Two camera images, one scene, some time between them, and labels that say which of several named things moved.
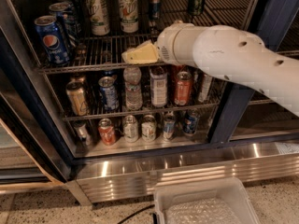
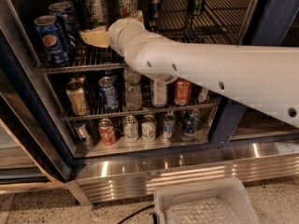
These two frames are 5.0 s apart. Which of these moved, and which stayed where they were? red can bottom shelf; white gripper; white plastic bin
Moved: white gripper
Stayed: red can bottom shelf; white plastic bin
